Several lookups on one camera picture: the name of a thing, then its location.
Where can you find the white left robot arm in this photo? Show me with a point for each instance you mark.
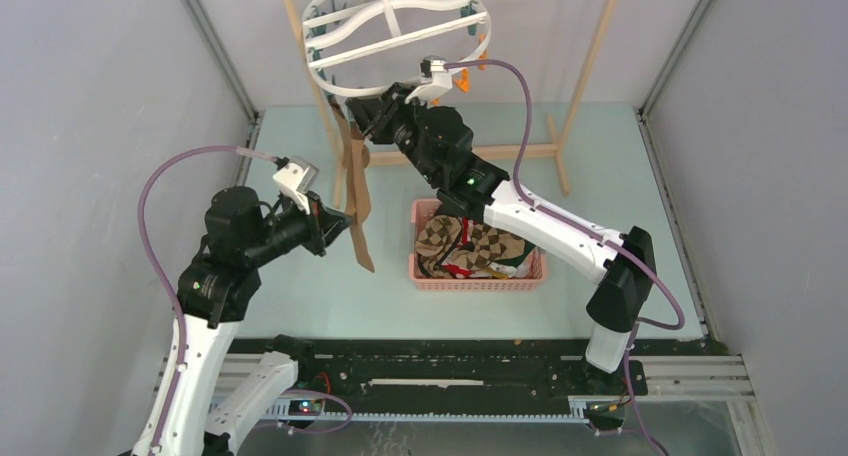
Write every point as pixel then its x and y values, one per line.
pixel 180 423

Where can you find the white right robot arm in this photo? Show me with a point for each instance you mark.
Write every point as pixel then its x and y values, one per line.
pixel 621 265

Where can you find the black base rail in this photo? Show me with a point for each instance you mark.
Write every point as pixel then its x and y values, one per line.
pixel 486 378

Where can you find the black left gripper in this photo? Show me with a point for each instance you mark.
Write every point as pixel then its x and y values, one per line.
pixel 331 222

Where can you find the white oval clip hanger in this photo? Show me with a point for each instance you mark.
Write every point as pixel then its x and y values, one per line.
pixel 358 48

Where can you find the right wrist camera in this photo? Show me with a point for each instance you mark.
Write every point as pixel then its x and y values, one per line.
pixel 435 81

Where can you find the brown argyle sock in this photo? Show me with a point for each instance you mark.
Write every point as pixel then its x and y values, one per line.
pixel 434 242
pixel 487 248

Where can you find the pink plastic basket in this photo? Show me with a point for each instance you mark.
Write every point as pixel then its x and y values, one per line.
pixel 520 274

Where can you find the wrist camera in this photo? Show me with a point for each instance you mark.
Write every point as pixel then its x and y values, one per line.
pixel 435 81
pixel 294 178

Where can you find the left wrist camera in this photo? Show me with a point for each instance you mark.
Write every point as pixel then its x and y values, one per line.
pixel 294 178

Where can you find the red white striped sock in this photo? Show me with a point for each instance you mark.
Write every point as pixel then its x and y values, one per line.
pixel 468 226

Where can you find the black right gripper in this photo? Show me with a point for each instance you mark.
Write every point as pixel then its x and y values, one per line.
pixel 378 113

